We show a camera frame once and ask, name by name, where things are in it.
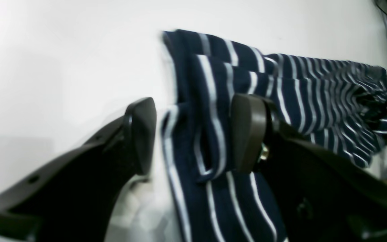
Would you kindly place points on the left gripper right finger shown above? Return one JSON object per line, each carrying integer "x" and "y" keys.
{"x": 322, "y": 196}

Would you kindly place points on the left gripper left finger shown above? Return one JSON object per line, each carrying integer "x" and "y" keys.
{"x": 71, "y": 198}

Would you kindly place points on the navy white striped T-shirt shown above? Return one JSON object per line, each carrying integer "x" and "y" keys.
{"x": 338, "y": 105}

